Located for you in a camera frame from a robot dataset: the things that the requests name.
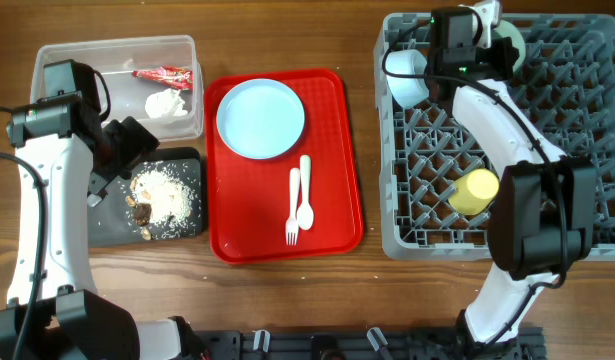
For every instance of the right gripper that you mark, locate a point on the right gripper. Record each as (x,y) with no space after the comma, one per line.
(502,55)

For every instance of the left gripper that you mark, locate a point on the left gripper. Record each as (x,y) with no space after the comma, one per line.
(136,140)

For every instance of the green bowl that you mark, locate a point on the green bowl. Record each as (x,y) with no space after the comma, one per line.
(506,29)

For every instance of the rice and food scraps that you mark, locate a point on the rice and food scraps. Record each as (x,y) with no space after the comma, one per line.
(162,206)

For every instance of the light blue bowl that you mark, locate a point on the light blue bowl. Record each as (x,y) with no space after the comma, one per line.
(400,65)

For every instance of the white napkin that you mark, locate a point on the white napkin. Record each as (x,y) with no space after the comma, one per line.
(167,103)

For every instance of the yellow cup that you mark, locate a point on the yellow cup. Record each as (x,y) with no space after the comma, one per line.
(474,191)

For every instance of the red snack wrapper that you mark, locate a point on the red snack wrapper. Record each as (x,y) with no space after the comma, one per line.
(173,77)

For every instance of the light blue plate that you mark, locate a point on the light blue plate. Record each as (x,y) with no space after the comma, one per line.
(260,119)

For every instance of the white plastic fork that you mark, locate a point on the white plastic fork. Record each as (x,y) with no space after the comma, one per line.
(291,226)

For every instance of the white plastic spoon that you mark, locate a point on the white plastic spoon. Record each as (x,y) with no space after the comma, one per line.
(305,213)

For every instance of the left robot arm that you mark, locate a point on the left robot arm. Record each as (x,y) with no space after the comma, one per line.
(68,149)

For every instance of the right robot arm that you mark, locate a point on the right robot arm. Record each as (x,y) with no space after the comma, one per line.
(542,216)

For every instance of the black waste tray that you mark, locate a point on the black waste tray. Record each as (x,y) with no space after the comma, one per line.
(110,222)

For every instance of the grey dishwasher rack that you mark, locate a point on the grey dishwasher rack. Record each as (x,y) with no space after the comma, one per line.
(566,87)

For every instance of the clear plastic bin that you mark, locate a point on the clear plastic bin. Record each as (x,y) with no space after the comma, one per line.
(126,95)

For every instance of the red serving tray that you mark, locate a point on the red serving tray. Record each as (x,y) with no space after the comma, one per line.
(248,200)

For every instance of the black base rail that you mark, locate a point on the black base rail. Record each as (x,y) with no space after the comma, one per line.
(417,344)

